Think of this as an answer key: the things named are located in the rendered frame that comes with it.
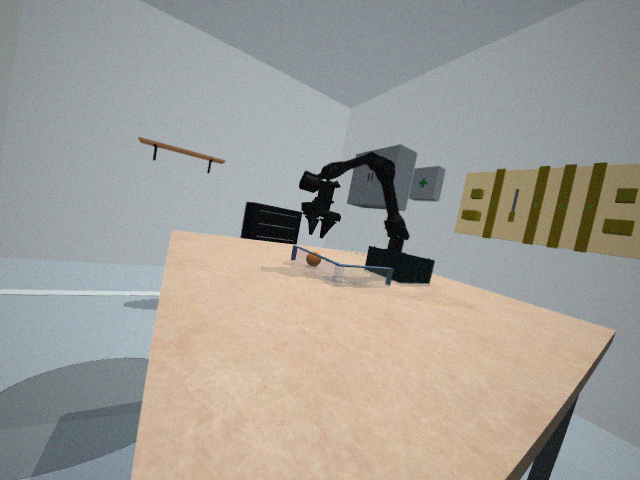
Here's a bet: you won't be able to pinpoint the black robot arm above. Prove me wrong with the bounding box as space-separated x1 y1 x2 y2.
299 152 409 253

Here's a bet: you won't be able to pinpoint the low clear corner walls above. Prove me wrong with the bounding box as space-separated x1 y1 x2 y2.
291 246 393 286

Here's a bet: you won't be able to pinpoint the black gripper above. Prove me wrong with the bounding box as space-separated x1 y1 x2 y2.
303 194 341 238

